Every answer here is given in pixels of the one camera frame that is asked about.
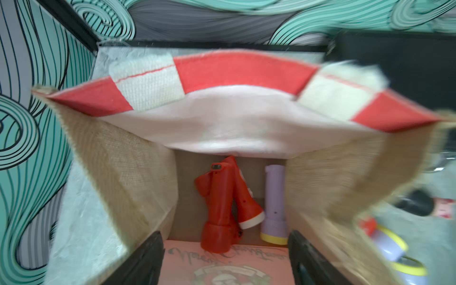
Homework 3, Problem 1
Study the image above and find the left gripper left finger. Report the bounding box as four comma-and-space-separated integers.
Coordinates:
102, 231, 165, 285

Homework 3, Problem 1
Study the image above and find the black hard case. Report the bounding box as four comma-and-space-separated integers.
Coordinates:
325, 30, 456, 110

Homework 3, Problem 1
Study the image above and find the red flashlight dark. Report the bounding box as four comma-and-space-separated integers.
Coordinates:
194, 162, 243, 254

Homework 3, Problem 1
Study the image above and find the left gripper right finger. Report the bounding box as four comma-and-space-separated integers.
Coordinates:
287, 230, 351, 285

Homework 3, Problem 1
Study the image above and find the black microphone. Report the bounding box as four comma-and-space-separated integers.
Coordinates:
393, 189, 435, 217

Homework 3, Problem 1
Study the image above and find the red flashlight single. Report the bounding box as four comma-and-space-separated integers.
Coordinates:
223, 156, 265, 230

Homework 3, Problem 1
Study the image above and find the small pink eraser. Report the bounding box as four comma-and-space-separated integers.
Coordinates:
432, 198, 456, 219

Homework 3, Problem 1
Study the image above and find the red jute tote bag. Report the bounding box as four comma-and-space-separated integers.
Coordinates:
32, 50, 456, 285

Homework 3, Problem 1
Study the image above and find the red flashlight top upper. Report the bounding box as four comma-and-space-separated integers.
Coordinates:
358, 217, 377, 236

